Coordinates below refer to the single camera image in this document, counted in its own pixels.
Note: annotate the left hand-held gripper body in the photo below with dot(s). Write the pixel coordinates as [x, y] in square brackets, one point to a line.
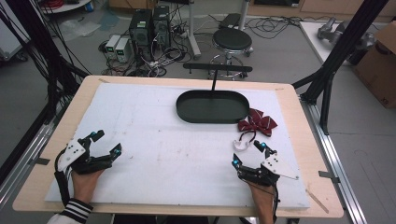
[74, 152]

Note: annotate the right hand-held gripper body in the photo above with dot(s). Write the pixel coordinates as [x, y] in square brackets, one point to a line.
[274, 166]

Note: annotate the red striped bow tie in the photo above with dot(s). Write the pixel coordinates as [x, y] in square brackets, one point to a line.
[258, 123]

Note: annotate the person's left hand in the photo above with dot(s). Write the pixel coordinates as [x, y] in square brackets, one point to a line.
[84, 185]

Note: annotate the person's right hand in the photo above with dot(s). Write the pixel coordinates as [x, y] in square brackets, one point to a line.
[263, 199]

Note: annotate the black tape piece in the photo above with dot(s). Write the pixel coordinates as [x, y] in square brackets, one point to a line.
[328, 175]
[42, 161]

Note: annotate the thin wooden stick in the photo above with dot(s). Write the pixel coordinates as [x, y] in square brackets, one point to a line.
[317, 201]

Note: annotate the white foam board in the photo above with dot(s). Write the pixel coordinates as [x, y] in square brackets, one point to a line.
[174, 155]

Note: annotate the black oval tray with T-stand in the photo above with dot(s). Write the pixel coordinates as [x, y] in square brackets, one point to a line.
[212, 107]

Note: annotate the white power supply unit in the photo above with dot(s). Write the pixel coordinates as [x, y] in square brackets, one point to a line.
[112, 46]
[122, 49]

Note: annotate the black round stool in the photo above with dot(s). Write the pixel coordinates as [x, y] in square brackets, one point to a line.
[232, 40]

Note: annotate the black computer tower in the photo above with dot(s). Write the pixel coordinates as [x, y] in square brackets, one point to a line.
[140, 29]
[161, 26]

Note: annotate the white platform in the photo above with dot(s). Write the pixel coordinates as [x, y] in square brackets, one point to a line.
[317, 40]

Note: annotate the white equipment case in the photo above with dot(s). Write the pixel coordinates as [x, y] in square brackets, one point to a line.
[9, 37]

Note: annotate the black flat device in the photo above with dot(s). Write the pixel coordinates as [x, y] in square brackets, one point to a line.
[230, 20]

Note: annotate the round white table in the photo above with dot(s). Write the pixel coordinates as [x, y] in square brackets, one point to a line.
[67, 4]

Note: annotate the grey table leg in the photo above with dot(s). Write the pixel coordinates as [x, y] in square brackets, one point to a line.
[244, 12]
[193, 31]

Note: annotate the grey robot part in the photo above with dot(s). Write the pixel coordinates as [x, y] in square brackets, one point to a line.
[339, 31]

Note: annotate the brown cardboard box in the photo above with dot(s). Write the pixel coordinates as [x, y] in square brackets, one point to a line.
[378, 65]

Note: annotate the aluminium rail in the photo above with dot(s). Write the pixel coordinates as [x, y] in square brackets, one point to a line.
[25, 155]
[333, 155]

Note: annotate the black metal frame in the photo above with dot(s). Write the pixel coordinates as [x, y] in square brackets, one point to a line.
[339, 59]
[46, 56]

